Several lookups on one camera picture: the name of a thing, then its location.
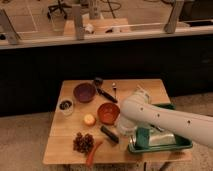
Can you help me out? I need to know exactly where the green plastic tray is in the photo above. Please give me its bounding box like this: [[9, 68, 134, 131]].
[[127, 103, 194, 154]]

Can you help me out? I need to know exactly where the translucent grey gripper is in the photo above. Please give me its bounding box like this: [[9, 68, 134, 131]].
[[116, 115, 137, 136]]

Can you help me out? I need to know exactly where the purple bowl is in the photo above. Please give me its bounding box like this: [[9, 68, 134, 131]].
[[73, 83, 96, 103]]

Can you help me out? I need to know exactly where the grey post left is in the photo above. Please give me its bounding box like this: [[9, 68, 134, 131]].
[[0, 9, 19, 45]]

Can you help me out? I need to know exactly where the grey post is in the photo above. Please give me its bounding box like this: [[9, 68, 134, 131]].
[[0, 9, 19, 45], [164, 0, 184, 34], [72, 4, 84, 40]]

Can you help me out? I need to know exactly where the green sponge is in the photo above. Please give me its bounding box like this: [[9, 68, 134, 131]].
[[135, 127, 149, 148]]

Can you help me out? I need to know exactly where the bunch of dark grapes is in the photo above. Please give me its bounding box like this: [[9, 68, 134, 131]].
[[73, 132, 94, 154]]

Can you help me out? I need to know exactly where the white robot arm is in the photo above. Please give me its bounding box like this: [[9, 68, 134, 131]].
[[117, 91, 213, 148]]

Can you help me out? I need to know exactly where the clear plastic bag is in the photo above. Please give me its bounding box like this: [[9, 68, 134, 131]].
[[149, 131, 176, 146]]

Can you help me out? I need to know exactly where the yellow round fruit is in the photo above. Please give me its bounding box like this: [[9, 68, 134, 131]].
[[83, 114, 96, 126]]

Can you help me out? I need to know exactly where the grey post middle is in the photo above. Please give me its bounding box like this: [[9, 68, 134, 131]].
[[72, 4, 84, 40]]

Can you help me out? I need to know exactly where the grey post right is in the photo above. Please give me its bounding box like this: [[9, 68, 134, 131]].
[[164, 0, 184, 34]]

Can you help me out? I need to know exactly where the wooden table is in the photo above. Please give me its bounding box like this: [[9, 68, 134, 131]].
[[43, 79, 192, 165]]

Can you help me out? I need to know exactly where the white object on ledge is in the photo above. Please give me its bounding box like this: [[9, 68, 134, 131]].
[[84, 23, 94, 34]]

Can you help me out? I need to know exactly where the orange carrot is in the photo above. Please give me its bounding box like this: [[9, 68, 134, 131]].
[[86, 141, 103, 167]]

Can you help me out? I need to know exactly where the black office chair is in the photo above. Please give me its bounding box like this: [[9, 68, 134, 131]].
[[47, 0, 69, 18]]

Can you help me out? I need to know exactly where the wooden board on ledge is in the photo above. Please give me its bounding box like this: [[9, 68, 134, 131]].
[[64, 18, 131, 36]]

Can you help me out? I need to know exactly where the small white cup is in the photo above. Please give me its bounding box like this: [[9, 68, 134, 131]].
[[59, 99, 73, 116]]

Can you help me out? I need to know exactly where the red bowl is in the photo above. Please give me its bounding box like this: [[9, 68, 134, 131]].
[[97, 103, 120, 125]]

